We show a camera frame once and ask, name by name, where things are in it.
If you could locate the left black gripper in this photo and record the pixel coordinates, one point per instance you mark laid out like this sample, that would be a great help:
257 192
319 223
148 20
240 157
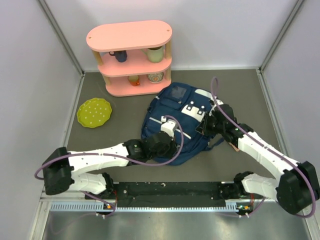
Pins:
172 150

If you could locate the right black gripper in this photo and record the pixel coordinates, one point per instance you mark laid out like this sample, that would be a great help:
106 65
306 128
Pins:
202 127

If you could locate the navy blue student backpack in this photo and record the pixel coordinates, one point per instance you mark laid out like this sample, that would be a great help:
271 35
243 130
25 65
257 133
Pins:
187 104

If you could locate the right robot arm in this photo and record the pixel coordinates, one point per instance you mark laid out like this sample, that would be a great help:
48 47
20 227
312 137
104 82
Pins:
293 185

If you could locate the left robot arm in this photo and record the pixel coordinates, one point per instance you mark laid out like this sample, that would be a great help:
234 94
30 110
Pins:
70 170

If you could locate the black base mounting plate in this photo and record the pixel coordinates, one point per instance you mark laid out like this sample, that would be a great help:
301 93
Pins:
214 189

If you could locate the patterned ceramic bowl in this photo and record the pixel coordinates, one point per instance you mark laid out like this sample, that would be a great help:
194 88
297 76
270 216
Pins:
155 77

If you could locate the small orange cup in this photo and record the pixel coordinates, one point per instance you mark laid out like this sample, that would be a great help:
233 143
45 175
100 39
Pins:
134 80

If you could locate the green polka dot plate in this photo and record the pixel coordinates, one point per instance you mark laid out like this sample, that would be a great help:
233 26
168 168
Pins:
94 113

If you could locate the pale green mug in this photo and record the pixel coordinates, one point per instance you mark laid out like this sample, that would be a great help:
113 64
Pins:
155 54

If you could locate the pink three-tier wooden shelf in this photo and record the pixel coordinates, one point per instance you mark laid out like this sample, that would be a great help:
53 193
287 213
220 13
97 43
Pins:
131 37

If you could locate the dark blue mug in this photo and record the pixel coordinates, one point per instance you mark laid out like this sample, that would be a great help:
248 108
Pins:
121 56

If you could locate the aluminium frame rail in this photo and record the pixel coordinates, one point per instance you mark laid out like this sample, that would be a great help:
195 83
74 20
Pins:
74 216

